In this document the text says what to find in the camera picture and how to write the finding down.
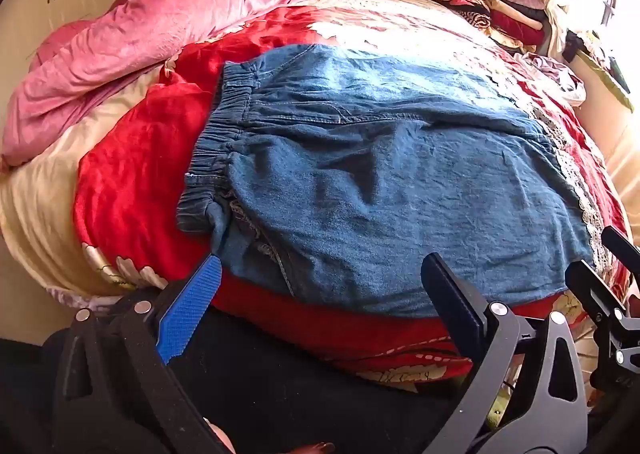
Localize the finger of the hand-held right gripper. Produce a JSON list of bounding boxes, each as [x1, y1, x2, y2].
[[601, 225, 640, 279], [565, 260, 640, 377]]

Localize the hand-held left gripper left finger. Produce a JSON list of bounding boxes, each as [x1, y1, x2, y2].
[[50, 254, 236, 454]]

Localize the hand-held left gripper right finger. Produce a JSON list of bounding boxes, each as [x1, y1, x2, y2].
[[421, 253, 589, 454]]

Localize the blue denim pants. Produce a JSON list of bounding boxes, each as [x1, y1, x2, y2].
[[176, 42, 598, 319]]

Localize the red floral blanket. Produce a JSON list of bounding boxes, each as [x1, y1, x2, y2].
[[72, 0, 633, 392]]

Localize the green cloth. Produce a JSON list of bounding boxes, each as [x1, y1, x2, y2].
[[575, 34, 636, 112]]

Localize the pale lilac cloth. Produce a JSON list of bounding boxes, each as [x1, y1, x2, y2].
[[520, 52, 587, 107]]

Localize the cream bed cover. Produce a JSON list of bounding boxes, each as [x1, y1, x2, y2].
[[0, 68, 173, 309]]

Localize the person's bare foot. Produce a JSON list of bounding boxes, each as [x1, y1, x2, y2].
[[287, 440, 337, 454]]

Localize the pile of folded clothes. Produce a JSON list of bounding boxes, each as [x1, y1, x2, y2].
[[425, 0, 551, 52]]

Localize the pink quilt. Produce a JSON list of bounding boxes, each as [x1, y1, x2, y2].
[[0, 0, 331, 169]]

